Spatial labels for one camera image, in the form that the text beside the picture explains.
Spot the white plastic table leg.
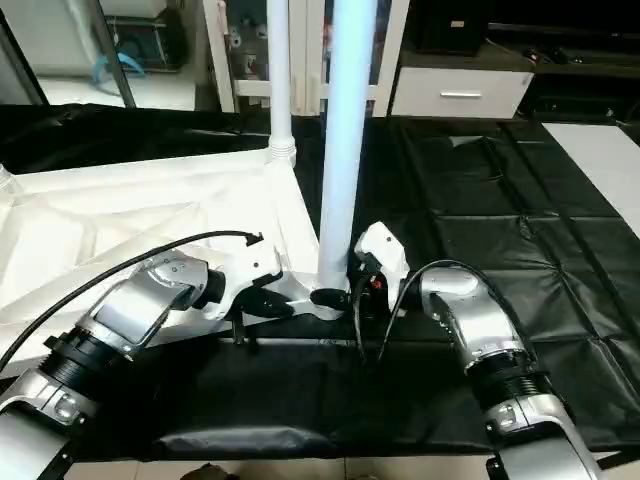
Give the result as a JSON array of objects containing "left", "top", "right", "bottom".
[
  {"left": 0, "top": 165, "right": 20, "bottom": 203},
  {"left": 264, "top": 0, "right": 300, "bottom": 167},
  {"left": 315, "top": 0, "right": 380, "bottom": 293}
]

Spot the white plastic table top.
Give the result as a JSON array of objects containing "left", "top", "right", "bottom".
[{"left": 0, "top": 148, "right": 347, "bottom": 377}]

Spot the black table mat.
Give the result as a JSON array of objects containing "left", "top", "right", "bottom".
[{"left": 0, "top": 102, "right": 640, "bottom": 463}]

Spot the white drawer unit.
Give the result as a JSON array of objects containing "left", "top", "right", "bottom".
[{"left": 389, "top": 65, "right": 536, "bottom": 122}]

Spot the white glass door cabinet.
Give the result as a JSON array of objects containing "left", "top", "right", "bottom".
[{"left": 204, "top": 0, "right": 411, "bottom": 120}]

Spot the black metal workbench leg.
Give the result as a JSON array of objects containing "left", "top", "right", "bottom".
[{"left": 598, "top": 445, "right": 640, "bottom": 473}]

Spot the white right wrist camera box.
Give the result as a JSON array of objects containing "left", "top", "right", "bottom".
[{"left": 354, "top": 221, "right": 412, "bottom": 312}]

